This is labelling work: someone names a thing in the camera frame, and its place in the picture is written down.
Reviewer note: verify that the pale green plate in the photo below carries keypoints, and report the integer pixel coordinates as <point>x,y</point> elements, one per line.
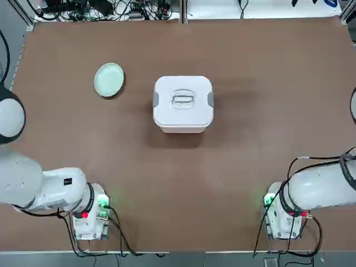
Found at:
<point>109,80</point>

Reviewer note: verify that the dark tape roll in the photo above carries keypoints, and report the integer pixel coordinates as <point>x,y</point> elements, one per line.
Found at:
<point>40,12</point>

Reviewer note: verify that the notched white edge strip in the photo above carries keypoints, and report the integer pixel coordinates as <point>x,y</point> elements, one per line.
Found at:
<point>20,59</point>

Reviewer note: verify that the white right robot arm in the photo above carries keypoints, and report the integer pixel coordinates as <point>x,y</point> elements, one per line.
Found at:
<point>314,186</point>

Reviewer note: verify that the aluminium middle frame post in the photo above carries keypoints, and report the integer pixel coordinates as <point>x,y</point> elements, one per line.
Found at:
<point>182,11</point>

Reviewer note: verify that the aluminium corner frame post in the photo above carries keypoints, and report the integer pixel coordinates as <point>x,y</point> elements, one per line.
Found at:
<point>347,12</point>
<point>28,14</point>

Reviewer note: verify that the white plastic storage box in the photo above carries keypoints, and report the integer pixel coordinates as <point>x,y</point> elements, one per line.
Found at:
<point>183,130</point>

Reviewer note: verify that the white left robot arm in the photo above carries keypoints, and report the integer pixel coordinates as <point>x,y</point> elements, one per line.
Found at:
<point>22,180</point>

